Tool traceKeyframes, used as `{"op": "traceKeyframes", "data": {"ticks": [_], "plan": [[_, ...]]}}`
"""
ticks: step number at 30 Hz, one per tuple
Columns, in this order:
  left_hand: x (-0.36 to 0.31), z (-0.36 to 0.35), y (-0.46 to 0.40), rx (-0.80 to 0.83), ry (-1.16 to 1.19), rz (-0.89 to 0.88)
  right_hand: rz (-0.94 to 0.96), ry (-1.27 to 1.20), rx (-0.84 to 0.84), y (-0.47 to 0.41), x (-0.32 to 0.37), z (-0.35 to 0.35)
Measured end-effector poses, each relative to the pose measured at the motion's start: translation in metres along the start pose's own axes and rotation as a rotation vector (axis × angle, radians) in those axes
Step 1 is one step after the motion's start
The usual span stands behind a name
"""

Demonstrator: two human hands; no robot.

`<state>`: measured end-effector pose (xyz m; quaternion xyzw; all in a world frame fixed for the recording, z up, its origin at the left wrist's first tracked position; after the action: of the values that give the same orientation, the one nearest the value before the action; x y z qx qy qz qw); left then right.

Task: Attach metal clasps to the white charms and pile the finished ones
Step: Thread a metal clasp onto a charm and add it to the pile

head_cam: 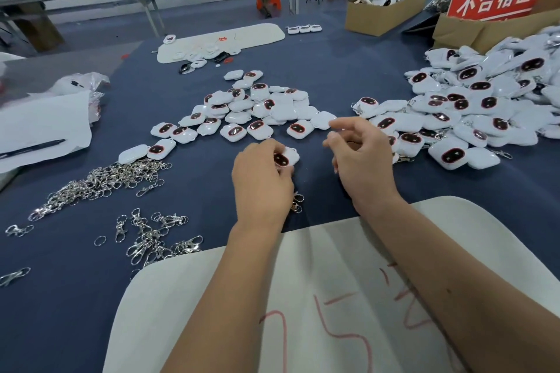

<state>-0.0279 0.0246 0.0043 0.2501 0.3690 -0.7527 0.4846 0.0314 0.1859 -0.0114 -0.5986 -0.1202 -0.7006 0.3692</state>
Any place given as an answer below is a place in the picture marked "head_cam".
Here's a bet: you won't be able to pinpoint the person's right hand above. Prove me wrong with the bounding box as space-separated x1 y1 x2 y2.
322 117 404 212

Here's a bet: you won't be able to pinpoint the person's left hand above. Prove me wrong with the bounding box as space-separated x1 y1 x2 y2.
230 138 296 234

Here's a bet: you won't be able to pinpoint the white tag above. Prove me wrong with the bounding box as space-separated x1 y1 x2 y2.
273 146 300 168

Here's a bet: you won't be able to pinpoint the person's left forearm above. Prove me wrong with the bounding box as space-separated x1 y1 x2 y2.
162 221 281 373

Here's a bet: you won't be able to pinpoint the person's right forearm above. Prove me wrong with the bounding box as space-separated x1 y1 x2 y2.
366 193 560 373

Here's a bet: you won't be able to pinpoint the white foam board red marks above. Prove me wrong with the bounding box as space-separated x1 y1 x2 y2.
102 196 560 373

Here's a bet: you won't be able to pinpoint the long white foam board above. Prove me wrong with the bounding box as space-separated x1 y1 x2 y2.
156 22 286 65

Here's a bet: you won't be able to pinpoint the flat brown cardboard box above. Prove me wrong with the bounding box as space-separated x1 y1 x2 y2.
432 0 560 55

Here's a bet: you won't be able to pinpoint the white paper sheet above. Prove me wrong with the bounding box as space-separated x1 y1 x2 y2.
0 91 93 174

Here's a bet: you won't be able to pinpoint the black pen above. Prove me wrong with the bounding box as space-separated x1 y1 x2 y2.
0 138 67 160

